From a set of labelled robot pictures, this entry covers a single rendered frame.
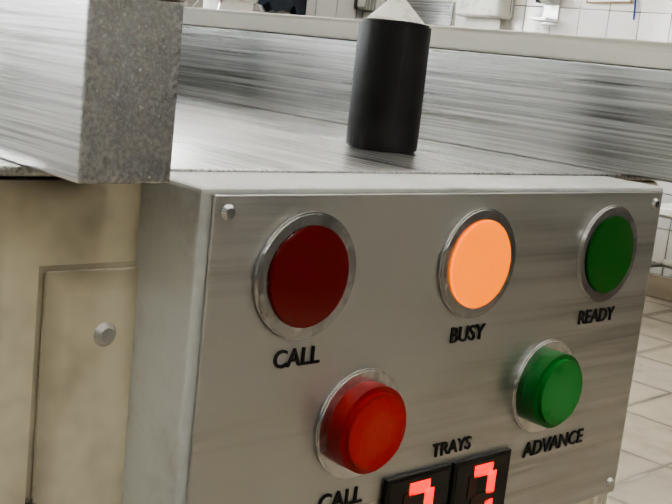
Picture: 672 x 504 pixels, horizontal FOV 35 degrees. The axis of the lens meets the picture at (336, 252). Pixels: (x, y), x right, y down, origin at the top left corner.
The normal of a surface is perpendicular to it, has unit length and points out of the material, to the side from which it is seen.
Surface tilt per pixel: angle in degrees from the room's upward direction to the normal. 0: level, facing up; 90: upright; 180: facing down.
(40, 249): 90
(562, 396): 90
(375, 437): 90
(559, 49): 90
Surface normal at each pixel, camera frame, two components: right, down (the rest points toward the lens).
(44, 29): -0.74, 0.04
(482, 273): 0.66, 0.21
